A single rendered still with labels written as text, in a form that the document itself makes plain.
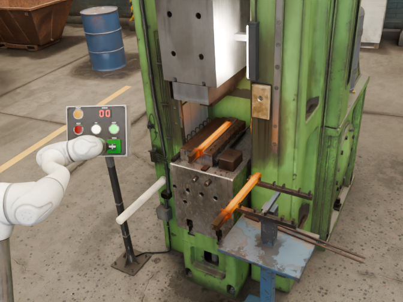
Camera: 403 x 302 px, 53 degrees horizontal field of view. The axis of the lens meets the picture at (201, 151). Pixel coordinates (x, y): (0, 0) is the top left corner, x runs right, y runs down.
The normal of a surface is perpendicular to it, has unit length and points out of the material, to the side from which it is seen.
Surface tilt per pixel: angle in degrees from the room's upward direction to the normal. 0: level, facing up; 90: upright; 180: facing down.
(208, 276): 90
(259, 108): 90
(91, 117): 60
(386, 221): 0
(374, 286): 0
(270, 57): 90
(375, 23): 90
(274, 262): 0
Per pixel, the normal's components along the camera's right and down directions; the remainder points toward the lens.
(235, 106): -0.50, 0.47
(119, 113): -0.11, 0.01
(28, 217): 0.15, 0.32
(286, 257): -0.07, -0.86
